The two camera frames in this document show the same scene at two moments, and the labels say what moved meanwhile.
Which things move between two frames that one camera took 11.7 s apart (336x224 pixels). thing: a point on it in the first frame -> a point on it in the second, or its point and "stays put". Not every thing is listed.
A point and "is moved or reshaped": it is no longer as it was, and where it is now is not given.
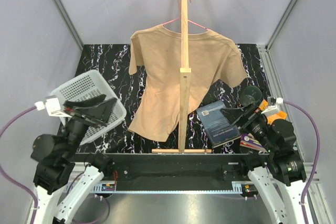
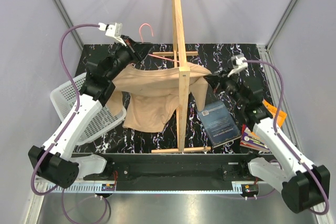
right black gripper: (232, 114) -> (214, 80)
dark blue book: (218, 126) stays put
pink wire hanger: (180, 13) -> (153, 35)
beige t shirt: (155, 57) is moved or reshaped
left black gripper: (103, 112) -> (138, 50)
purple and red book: (248, 140) stays put
